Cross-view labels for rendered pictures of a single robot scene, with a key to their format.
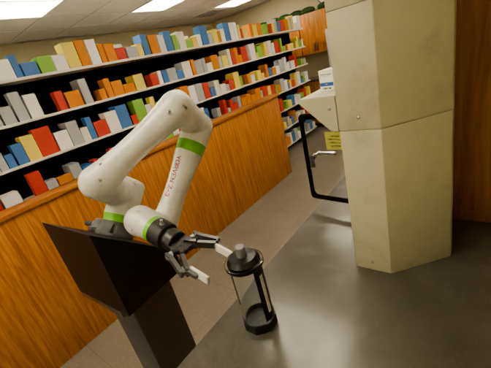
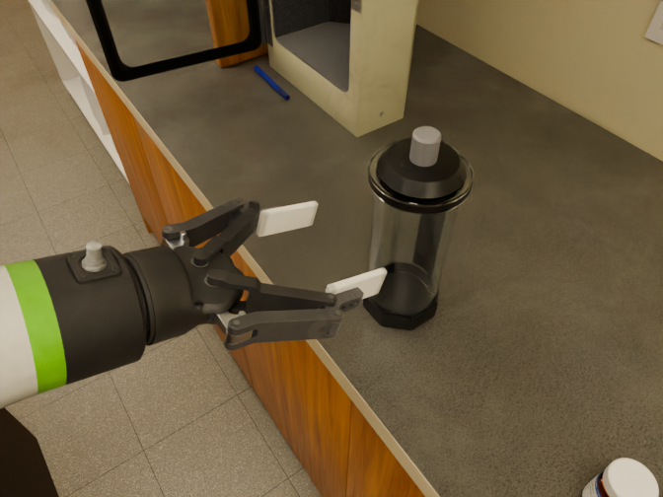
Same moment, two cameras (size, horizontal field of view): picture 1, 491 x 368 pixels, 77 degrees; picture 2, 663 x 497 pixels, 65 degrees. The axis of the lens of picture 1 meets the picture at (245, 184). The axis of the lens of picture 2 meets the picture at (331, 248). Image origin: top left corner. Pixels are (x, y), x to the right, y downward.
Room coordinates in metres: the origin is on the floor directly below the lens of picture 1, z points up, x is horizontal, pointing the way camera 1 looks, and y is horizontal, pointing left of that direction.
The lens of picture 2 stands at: (0.69, 0.49, 1.50)
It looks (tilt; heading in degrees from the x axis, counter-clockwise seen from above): 48 degrees down; 283
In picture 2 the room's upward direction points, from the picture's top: straight up
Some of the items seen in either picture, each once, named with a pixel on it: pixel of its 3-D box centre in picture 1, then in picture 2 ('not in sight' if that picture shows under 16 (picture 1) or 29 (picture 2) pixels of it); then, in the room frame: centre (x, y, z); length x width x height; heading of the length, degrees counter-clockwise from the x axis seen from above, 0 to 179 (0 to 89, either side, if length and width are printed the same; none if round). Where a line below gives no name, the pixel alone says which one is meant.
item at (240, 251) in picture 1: (242, 256); (422, 160); (0.70, 0.06, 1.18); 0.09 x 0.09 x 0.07
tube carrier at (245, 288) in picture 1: (251, 290); (408, 240); (0.70, 0.06, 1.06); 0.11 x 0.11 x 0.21
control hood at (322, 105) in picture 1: (339, 101); not in sight; (0.98, -0.36, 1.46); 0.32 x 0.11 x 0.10; 138
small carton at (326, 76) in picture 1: (331, 78); not in sight; (0.95, -0.33, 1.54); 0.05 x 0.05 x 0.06; 34
